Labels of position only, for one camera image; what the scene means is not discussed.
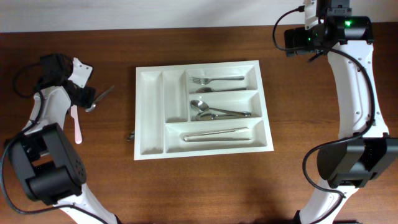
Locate white plastic cutlery tray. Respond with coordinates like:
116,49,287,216
134,60,274,160

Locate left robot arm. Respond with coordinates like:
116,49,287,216
1,53,120,223

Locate small steel teaspoon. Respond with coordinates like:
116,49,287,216
85,85,114,113
127,131,135,141

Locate steel fork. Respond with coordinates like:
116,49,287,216
195,87,246,93
190,76,244,85

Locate large steel spoon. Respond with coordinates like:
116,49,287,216
190,100,251,118
195,113,251,121

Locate steel tongs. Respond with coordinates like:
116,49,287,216
182,127,252,142

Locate right black cable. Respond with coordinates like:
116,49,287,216
272,5,376,224

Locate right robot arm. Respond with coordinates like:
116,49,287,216
282,0,397,223

